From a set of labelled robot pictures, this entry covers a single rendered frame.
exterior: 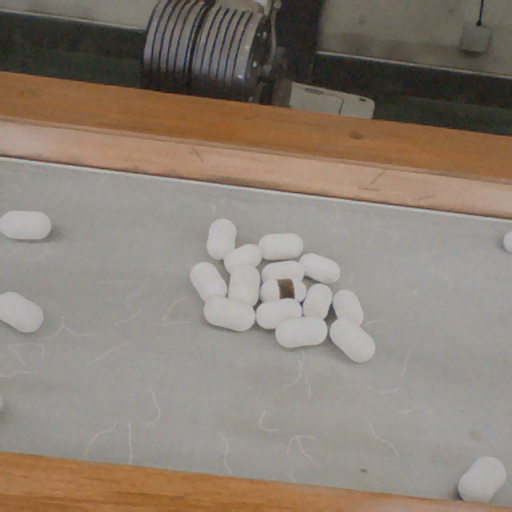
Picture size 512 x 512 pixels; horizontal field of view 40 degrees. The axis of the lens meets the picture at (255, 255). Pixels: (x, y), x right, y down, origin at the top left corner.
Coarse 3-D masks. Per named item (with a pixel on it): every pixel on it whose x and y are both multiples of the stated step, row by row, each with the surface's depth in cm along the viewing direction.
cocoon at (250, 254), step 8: (240, 248) 51; (248, 248) 51; (256, 248) 52; (232, 256) 51; (240, 256) 51; (248, 256) 51; (256, 256) 51; (224, 264) 51; (232, 264) 50; (240, 264) 50; (248, 264) 51; (256, 264) 52
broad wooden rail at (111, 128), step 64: (0, 128) 60; (64, 128) 61; (128, 128) 62; (192, 128) 63; (256, 128) 64; (320, 128) 66; (384, 128) 67; (320, 192) 61; (384, 192) 61; (448, 192) 62
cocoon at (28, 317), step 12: (0, 300) 44; (12, 300) 44; (24, 300) 44; (0, 312) 44; (12, 312) 44; (24, 312) 44; (36, 312) 44; (12, 324) 44; (24, 324) 44; (36, 324) 44
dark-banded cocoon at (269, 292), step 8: (272, 280) 49; (296, 280) 49; (264, 288) 48; (272, 288) 48; (296, 288) 49; (304, 288) 49; (264, 296) 48; (272, 296) 48; (296, 296) 49; (304, 296) 49
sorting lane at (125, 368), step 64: (0, 192) 56; (64, 192) 57; (128, 192) 58; (192, 192) 59; (256, 192) 60; (0, 256) 50; (64, 256) 51; (128, 256) 52; (192, 256) 53; (384, 256) 55; (448, 256) 56; (0, 320) 45; (64, 320) 46; (128, 320) 47; (192, 320) 47; (256, 320) 48; (384, 320) 50; (448, 320) 50; (0, 384) 41; (64, 384) 42; (128, 384) 42; (192, 384) 43; (256, 384) 44; (320, 384) 44; (384, 384) 45; (448, 384) 46; (0, 448) 38; (64, 448) 39; (128, 448) 39; (192, 448) 39; (256, 448) 40; (320, 448) 40; (384, 448) 41; (448, 448) 42
